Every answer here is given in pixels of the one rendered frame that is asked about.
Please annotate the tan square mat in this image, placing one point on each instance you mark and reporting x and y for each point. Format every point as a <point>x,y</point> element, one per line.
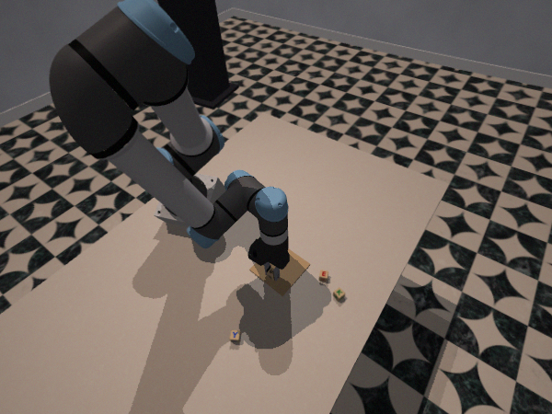
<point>288,276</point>

